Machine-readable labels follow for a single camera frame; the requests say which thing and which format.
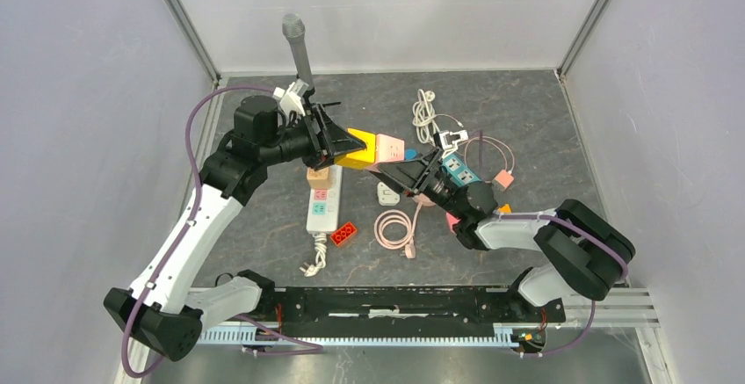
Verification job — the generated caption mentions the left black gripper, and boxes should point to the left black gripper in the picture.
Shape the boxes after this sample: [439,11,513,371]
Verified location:
[260,102,366,170]

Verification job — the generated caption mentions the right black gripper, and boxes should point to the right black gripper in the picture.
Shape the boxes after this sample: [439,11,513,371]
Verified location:
[369,147,465,221]

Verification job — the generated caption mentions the yellow cube adapter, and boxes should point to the yellow cube adapter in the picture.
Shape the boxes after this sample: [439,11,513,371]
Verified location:
[335,127,377,170]

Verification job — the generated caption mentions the orange cube adapter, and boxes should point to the orange cube adapter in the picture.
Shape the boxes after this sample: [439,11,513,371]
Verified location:
[306,167,333,190]

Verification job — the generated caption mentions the pink adapter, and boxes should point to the pink adapter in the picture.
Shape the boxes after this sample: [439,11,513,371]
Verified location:
[366,134,405,171]

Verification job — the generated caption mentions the white long power strip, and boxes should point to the white long power strip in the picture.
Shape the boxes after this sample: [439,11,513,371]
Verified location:
[300,165,343,278]

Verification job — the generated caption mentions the pink round socket with cable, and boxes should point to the pink round socket with cable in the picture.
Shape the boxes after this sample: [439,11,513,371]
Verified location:
[373,195,434,259]

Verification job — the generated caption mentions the pink adapter plug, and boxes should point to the pink adapter plug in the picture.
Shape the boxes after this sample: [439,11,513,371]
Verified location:
[445,213,459,233]

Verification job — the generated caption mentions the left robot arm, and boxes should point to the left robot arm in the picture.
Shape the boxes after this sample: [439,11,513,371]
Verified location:
[104,96,367,361]

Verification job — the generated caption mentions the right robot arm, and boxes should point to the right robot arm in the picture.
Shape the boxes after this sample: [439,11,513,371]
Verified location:
[372,149,636,321]

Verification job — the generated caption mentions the teal power strip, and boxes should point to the teal power strip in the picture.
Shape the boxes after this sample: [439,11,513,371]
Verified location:
[442,153,481,185]

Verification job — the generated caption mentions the red lego brick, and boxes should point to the red lego brick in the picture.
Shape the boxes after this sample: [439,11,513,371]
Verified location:
[330,221,358,248]

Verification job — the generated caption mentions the orange green lego stack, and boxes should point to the orange green lego stack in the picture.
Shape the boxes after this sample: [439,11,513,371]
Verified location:
[497,204,512,214]

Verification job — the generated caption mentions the grey microphone on tripod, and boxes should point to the grey microphone on tripod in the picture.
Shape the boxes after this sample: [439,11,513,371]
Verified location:
[282,13,315,114]

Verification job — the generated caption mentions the white bundled cable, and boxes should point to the white bundled cable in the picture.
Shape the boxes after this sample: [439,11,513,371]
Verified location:
[410,87,464,144]

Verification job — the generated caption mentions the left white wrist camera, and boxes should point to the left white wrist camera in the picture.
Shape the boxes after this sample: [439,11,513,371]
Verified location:
[272,79,309,118]

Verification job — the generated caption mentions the salmon charger with thin cable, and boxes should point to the salmon charger with thin cable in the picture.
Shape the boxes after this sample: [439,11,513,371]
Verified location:
[463,135,517,191]

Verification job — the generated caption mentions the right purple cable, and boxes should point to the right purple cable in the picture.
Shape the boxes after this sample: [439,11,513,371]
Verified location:
[477,129,631,359]

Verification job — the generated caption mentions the purple cable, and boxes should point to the purple cable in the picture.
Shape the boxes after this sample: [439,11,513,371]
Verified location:
[119,84,324,380]
[477,129,631,359]

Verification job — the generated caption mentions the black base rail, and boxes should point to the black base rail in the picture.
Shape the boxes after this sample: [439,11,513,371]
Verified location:
[249,286,566,338]

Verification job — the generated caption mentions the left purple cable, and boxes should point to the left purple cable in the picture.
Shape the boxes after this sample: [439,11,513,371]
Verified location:
[119,84,324,380]

